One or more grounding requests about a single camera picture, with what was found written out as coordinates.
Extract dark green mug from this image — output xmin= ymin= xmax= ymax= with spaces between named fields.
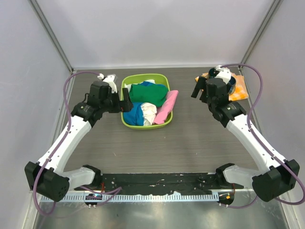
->
xmin=208 ymin=67 xmax=220 ymax=79

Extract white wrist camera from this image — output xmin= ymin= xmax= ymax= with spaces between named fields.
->
xmin=215 ymin=65 xmax=232 ymax=84
xmin=97 ymin=73 xmax=117 ymax=93

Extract blue t shirt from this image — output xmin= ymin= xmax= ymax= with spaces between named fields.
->
xmin=123 ymin=102 xmax=144 ymax=126

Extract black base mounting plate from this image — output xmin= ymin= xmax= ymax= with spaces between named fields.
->
xmin=73 ymin=172 xmax=245 ymax=196

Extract lime green plastic basin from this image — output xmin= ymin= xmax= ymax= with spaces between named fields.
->
xmin=121 ymin=73 xmax=173 ymax=130

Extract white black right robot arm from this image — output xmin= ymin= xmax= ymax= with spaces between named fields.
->
xmin=191 ymin=77 xmax=300 ymax=202

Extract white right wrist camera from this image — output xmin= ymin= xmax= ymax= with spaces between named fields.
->
xmin=215 ymin=65 xmax=232 ymax=84

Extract white t shirt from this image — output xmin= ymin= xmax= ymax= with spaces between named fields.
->
xmin=141 ymin=103 xmax=157 ymax=126

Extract green t shirt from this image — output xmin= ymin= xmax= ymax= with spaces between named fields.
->
xmin=129 ymin=83 xmax=169 ymax=107

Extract white slotted cable duct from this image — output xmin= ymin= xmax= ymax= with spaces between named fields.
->
xmin=40 ymin=192 xmax=220 ymax=203

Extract orange checkered cloth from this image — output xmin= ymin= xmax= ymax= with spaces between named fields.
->
xmin=194 ymin=73 xmax=249 ymax=102

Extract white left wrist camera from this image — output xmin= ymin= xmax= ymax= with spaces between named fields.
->
xmin=97 ymin=73 xmax=117 ymax=93

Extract pink t shirt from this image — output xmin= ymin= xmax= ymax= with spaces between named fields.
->
xmin=153 ymin=90 xmax=179 ymax=125

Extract dark blue mug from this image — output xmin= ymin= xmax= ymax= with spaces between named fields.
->
xmin=227 ymin=76 xmax=236 ymax=95

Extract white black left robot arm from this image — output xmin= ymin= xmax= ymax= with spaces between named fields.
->
xmin=25 ymin=81 xmax=133 ymax=202

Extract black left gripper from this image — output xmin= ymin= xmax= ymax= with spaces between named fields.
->
xmin=101 ymin=88 xmax=133 ymax=113

